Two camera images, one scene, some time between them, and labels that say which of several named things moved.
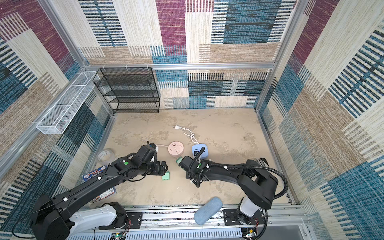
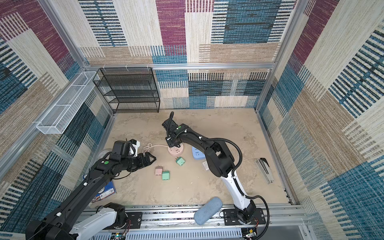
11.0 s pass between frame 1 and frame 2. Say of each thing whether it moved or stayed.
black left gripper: moved
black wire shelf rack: stayed
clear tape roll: stayed
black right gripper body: moved
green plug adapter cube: stayed
